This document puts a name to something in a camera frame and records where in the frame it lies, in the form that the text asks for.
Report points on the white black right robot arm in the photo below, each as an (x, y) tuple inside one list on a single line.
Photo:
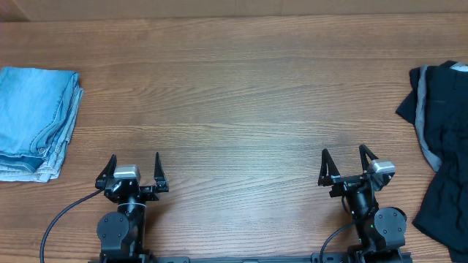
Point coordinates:
[(380, 230)]

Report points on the black cloth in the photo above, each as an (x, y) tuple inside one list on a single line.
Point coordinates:
[(437, 108)]

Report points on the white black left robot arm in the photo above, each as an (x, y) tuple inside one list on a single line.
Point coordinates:
[(121, 233)]

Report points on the folded light blue jeans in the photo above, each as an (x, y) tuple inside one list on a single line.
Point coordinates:
[(51, 167)]

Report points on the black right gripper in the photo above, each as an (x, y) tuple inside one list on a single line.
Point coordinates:
[(351, 180)]

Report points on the medium blue jeans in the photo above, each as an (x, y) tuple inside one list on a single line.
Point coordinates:
[(34, 107)]

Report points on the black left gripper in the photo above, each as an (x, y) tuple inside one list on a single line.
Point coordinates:
[(131, 187)]

